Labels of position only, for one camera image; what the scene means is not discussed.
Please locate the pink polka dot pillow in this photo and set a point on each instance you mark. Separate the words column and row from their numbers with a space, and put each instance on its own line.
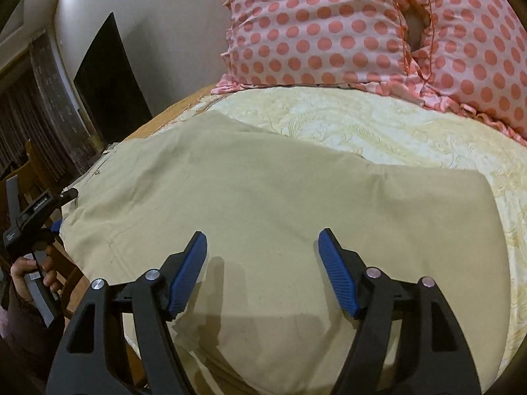
column 469, row 45
column 317, row 24

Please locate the beige pants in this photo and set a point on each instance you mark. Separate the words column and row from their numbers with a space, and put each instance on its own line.
column 267, row 210

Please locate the cream patterned bed sheet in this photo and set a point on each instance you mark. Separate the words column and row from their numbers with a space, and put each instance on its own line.
column 370, row 127

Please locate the person's left hand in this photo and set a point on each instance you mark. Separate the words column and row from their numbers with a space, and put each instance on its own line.
column 45, row 269

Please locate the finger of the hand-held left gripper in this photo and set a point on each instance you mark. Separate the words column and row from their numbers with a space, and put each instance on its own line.
column 55, row 226

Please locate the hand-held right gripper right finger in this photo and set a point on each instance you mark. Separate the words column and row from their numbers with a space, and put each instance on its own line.
column 337, row 271

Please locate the dark patterned curtain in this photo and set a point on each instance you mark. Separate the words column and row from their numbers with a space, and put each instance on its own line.
column 39, row 115

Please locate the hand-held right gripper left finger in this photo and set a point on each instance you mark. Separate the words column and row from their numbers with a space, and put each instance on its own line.
column 187, row 273

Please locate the person's left forearm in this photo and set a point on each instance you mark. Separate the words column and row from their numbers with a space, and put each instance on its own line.
column 29, row 325

